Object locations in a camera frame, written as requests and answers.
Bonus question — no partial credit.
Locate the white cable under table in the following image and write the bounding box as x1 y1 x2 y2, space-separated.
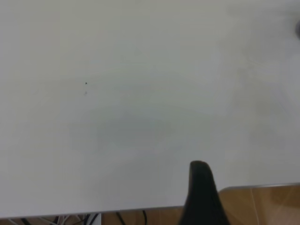
35 215 73 225

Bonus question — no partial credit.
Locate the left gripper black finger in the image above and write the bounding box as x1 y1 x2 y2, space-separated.
177 160 232 225

